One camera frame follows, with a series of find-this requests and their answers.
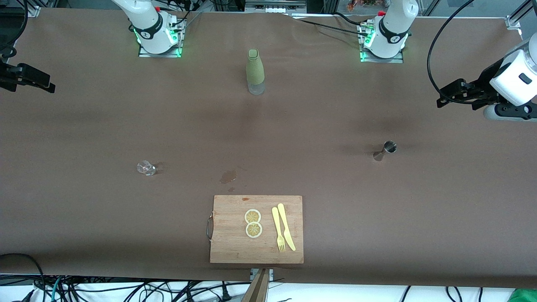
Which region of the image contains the steel double jigger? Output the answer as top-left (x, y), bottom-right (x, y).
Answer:
top-left (373, 141), bottom-right (397, 161)

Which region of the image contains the green bag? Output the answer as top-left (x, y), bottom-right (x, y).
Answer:
top-left (508, 289), bottom-right (537, 302)

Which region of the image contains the green sleeved glass bottle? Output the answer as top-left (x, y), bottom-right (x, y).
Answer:
top-left (246, 49), bottom-right (266, 95)

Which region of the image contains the yellow plastic knife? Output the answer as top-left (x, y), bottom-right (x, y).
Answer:
top-left (277, 203), bottom-right (296, 251)

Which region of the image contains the yellow plastic fork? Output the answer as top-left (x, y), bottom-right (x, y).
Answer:
top-left (271, 207), bottom-right (286, 253)

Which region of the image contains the wooden cutting board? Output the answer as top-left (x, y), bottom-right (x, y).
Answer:
top-left (206, 195), bottom-right (304, 264)

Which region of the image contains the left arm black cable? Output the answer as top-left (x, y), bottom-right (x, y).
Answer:
top-left (427, 0), bottom-right (477, 103)

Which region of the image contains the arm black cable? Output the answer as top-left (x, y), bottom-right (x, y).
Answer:
top-left (0, 0), bottom-right (29, 59)
top-left (427, 0), bottom-right (477, 103)

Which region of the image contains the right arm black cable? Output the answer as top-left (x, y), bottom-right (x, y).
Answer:
top-left (0, 0), bottom-right (29, 59)

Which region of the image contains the aluminium frame bar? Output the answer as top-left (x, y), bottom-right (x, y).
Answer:
top-left (508, 0), bottom-right (537, 26)

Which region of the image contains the black cable on cloth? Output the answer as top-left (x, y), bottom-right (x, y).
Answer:
top-left (289, 13), bottom-right (372, 38)

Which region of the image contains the black floor cable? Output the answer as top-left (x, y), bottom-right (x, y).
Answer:
top-left (0, 253), bottom-right (47, 302)

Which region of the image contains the teal floor cable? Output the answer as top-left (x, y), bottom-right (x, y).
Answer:
top-left (50, 277), bottom-right (63, 302)

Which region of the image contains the small metal clamp bracket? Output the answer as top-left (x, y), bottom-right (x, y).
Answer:
top-left (250, 268), bottom-right (274, 282)

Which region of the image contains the wooden post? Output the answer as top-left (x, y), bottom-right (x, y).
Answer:
top-left (241, 268), bottom-right (270, 302)

